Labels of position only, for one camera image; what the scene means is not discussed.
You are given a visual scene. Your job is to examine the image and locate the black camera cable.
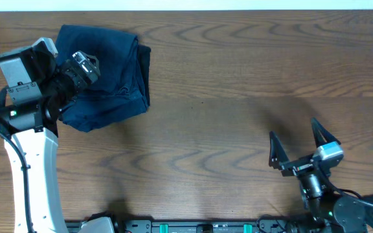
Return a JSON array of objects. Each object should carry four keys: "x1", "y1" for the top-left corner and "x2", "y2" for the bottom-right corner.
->
[
  {"x1": 0, "y1": 63, "x2": 35, "y2": 233},
  {"x1": 319, "y1": 168, "x2": 373, "y2": 214}
]

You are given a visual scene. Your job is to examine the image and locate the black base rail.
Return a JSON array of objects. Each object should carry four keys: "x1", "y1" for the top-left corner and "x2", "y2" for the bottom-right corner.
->
[{"x1": 114, "y1": 219, "x2": 315, "y2": 233}]

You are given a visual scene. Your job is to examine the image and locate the right black camera cable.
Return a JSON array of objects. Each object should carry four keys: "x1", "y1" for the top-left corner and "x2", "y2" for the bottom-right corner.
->
[{"x1": 319, "y1": 168, "x2": 373, "y2": 214}]

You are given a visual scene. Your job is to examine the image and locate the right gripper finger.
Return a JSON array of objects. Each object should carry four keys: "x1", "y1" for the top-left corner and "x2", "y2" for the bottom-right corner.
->
[
  {"x1": 310, "y1": 118, "x2": 341, "y2": 148},
  {"x1": 269, "y1": 131, "x2": 289, "y2": 168}
]

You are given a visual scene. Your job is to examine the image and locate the dark blue shorts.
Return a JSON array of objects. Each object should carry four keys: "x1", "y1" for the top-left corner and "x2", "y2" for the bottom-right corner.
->
[
  {"x1": 58, "y1": 44, "x2": 152, "y2": 133},
  {"x1": 56, "y1": 25, "x2": 144, "y2": 95}
]

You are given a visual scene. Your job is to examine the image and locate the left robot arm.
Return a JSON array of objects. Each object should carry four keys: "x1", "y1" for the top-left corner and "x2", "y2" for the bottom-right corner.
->
[{"x1": 0, "y1": 41, "x2": 100, "y2": 232}]

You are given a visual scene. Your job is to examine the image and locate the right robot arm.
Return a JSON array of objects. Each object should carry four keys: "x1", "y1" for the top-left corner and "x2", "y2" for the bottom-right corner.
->
[{"x1": 269, "y1": 118, "x2": 367, "y2": 232}]

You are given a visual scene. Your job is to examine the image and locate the left black camera cable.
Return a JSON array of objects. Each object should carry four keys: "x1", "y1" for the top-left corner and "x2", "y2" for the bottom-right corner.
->
[{"x1": 0, "y1": 63, "x2": 35, "y2": 233}]

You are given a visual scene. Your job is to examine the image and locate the folded dark blue shorts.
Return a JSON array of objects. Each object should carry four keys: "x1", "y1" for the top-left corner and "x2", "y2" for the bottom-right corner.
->
[{"x1": 58, "y1": 44, "x2": 152, "y2": 133}]

